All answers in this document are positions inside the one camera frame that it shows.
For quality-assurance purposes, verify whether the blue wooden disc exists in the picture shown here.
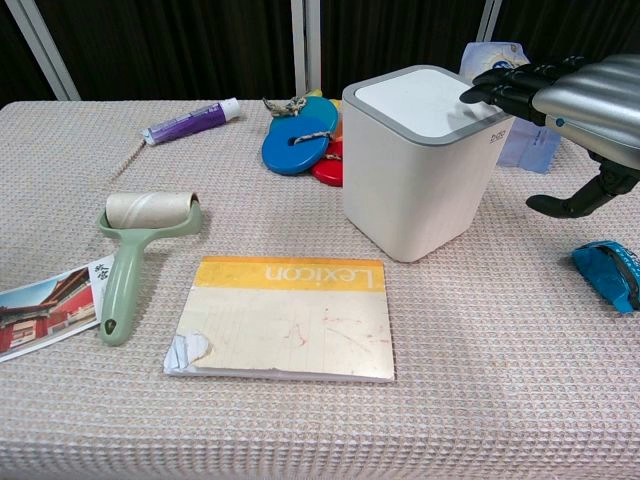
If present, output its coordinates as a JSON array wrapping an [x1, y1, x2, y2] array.
[[261, 116, 332, 176]]

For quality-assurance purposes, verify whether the beige waffle tablecloth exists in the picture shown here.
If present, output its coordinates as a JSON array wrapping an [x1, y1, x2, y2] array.
[[0, 98, 640, 480]]

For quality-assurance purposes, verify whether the black curtain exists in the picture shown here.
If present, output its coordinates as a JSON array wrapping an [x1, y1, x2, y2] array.
[[0, 0, 640, 109]]

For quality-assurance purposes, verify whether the pale blue tissue pack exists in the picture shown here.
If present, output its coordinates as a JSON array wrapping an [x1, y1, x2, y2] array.
[[458, 41, 564, 175]]

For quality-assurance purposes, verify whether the purple toothpaste tube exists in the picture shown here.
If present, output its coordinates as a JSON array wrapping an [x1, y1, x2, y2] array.
[[141, 97, 241, 148]]

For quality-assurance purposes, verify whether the teal wooden disc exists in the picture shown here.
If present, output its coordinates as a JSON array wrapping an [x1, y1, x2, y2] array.
[[292, 95, 343, 133]]

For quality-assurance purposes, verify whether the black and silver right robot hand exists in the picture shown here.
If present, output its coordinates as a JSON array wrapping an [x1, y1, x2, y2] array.
[[459, 53, 640, 219]]

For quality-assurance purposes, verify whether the braided beige rope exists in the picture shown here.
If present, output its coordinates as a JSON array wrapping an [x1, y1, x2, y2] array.
[[262, 95, 331, 147]]

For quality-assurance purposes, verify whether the white metal frame post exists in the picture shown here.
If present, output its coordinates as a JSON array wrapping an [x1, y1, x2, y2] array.
[[290, 0, 322, 95], [7, 0, 81, 101], [474, 0, 504, 44]]

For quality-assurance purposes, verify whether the red palace postcard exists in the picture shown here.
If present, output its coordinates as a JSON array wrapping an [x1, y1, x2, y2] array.
[[0, 254, 116, 364]]

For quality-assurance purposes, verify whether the white desktop trash bin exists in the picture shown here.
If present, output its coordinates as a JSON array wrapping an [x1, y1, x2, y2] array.
[[341, 65, 516, 264]]

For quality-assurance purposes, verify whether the yellow Lexicon notepad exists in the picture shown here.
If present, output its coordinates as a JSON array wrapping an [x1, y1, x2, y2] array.
[[162, 255, 396, 384]]

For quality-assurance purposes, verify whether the green lint roller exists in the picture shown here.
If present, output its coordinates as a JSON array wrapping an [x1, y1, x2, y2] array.
[[96, 191, 204, 347]]

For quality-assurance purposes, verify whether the blue wrapper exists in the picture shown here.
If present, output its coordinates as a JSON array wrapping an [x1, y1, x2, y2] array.
[[571, 240, 640, 314]]

